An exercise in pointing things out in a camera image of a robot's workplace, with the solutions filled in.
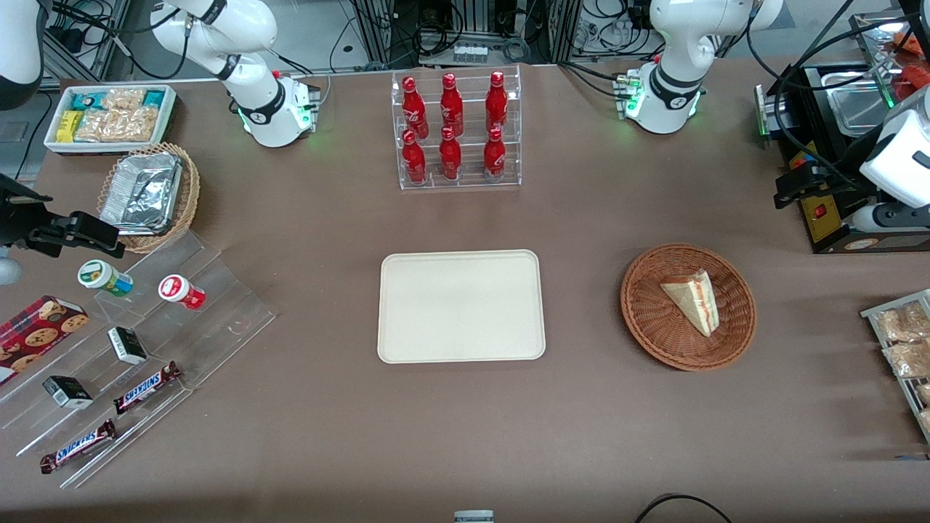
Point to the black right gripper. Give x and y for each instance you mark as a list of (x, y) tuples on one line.
[(12, 218)]

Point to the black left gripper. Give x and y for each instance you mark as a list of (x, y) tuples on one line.
[(847, 171)]

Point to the triangle sandwich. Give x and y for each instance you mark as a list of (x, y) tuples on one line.
[(694, 301)]

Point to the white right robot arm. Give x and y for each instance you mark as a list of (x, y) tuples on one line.
[(269, 116)]

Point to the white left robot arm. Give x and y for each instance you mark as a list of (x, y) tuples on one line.
[(676, 43)]

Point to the silver foil tray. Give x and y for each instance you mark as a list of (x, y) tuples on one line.
[(142, 190)]

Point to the tan wicker basket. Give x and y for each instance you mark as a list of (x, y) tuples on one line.
[(189, 196)]

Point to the tray of packaged snacks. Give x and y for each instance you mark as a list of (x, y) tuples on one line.
[(872, 314)]

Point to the round brown wicker basket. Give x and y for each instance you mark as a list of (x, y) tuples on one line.
[(647, 312)]

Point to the cream rectangular tray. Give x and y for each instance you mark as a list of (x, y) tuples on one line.
[(461, 305)]

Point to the black warming machine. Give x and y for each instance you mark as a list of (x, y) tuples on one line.
[(821, 225)]

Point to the green lidded cup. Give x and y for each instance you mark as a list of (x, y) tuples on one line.
[(98, 274)]

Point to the white plastic snack bin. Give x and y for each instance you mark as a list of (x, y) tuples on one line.
[(52, 142)]

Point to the steel pan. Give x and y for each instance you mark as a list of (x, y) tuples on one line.
[(861, 109)]

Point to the yellow snack packet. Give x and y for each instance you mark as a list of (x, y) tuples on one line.
[(69, 127)]

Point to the red cookie box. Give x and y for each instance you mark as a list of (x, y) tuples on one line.
[(36, 334)]

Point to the large clear cracker bag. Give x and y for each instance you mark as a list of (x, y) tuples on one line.
[(120, 125)]

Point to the red lidded cup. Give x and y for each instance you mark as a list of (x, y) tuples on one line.
[(178, 289)]

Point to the small black box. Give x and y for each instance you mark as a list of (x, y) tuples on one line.
[(67, 391), (128, 346)]

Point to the teal snack packet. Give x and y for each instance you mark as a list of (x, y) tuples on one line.
[(89, 100)]

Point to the small clear cracker bag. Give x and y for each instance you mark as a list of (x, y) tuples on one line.
[(125, 99)]

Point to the silver metal shelf rack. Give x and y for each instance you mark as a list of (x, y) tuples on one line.
[(875, 51)]

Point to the clear acrylic stepped display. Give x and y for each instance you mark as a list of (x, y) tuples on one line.
[(218, 312)]

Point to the clear bag of snacks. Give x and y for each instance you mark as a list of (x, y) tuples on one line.
[(901, 321), (910, 359)]

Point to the snickers chocolate bar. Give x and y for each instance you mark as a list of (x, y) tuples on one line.
[(78, 446), (145, 388)]

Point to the red cola bottle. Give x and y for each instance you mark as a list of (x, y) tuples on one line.
[(414, 160), (496, 102), (494, 154), (450, 156), (451, 105), (413, 107)]

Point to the clear acrylic bottle rack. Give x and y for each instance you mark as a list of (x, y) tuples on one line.
[(468, 174)]

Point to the white power strip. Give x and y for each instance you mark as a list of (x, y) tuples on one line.
[(470, 53)]

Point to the small grey white object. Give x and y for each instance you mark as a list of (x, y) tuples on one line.
[(474, 517)]

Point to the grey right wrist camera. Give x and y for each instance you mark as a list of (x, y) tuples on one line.
[(7, 267)]

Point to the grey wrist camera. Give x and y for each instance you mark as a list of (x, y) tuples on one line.
[(7, 267), (890, 218)]

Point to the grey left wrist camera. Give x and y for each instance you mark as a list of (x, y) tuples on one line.
[(890, 218)]

